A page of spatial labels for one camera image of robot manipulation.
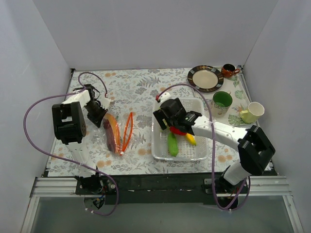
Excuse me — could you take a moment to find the green inside floral mug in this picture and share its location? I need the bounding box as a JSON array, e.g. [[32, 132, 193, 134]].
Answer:
[[210, 91, 233, 117]]

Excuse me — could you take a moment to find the pale yellow green mug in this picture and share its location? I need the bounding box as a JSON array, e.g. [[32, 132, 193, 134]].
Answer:
[[239, 102, 265, 124]]

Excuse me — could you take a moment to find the fake orange red fruit slice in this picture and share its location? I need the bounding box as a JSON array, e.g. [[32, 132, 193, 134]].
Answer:
[[103, 113, 121, 154]]

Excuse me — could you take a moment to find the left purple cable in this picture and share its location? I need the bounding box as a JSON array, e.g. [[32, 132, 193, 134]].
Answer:
[[23, 72, 120, 216]]

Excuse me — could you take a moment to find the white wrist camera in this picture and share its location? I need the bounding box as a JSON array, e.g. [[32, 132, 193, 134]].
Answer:
[[156, 92, 171, 103], [100, 97, 114, 109]]

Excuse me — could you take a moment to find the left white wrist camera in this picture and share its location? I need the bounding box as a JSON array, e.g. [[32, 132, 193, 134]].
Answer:
[[100, 97, 114, 109]]

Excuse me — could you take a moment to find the clear zip top bag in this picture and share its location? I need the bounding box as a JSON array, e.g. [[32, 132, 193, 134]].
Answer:
[[101, 112, 134, 156]]

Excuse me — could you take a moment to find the floral table mat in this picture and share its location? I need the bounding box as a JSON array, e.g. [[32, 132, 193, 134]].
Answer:
[[46, 67, 273, 176]]

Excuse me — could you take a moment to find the fake red bell pepper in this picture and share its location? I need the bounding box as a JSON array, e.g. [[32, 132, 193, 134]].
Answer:
[[170, 126, 187, 136]]

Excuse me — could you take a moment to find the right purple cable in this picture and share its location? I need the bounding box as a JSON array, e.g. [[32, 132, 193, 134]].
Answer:
[[155, 83, 251, 211]]

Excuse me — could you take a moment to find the purple cable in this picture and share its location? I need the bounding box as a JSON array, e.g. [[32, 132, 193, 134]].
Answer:
[[23, 72, 120, 216], [155, 83, 251, 211]]

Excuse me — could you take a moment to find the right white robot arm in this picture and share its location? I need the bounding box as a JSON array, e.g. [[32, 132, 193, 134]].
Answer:
[[153, 97, 276, 193]]

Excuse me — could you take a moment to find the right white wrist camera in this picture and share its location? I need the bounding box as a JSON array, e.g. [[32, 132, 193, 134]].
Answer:
[[156, 92, 171, 103]]

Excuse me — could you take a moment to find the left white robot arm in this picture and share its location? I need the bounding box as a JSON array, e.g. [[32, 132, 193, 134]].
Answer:
[[52, 84, 107, 194]]

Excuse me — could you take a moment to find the aluminium frame rail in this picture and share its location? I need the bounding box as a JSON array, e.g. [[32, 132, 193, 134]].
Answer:
[[30, 176, 292, 198]]

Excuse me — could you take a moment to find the striped rim ceramic plate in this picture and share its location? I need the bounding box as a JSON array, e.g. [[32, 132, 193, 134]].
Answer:
[[187, 65, 224, 93]]

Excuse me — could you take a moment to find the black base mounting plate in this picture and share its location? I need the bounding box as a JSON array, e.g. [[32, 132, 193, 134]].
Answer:
[[74, 173, 252, 205]]

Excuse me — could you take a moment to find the white plastic mesh basket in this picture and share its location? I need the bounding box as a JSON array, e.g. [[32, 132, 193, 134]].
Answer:
[[151, 97, 209, 162]]

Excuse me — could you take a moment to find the fake green leaf vegetable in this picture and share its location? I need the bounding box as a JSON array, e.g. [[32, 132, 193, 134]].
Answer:
[[167, 133, 178, 157]]

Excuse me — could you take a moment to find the fake yellow banana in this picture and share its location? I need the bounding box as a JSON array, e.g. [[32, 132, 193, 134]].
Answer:
[[185, 133, 196, 146]]

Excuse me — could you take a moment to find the small brown orange cup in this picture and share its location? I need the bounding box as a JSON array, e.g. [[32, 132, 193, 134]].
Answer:
[[221, 64, 240, 78]]

